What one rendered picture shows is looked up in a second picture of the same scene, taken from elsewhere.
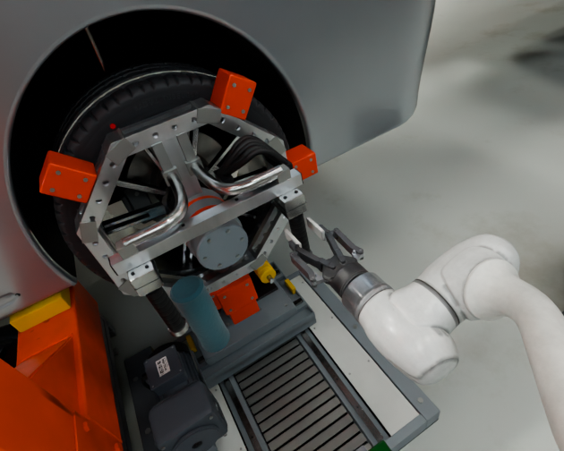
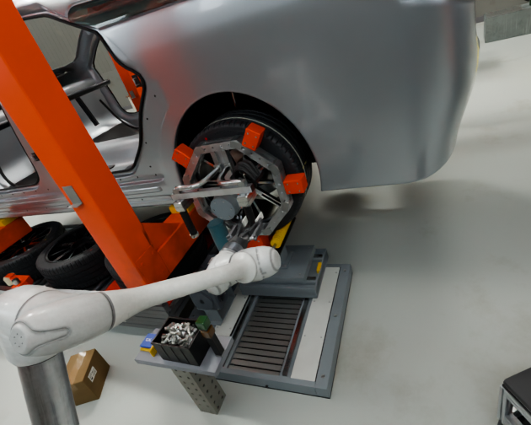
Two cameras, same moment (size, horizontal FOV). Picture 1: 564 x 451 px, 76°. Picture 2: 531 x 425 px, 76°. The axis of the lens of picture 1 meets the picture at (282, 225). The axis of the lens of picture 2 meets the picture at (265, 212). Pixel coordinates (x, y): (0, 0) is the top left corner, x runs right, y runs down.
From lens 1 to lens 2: 1.09 m
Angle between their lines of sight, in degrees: 41
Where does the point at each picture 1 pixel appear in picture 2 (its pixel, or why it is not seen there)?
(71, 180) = (181, 157)
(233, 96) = (247, 138)
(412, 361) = not seen: hidden behind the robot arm
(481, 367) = (391, 399)
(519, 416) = not seen: outside the picture
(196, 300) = (214, 229)
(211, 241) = (216, 203)
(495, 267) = (242, 255)
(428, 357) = not seen: hidden behind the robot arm
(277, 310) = (292, 274)
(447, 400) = (347, 395)
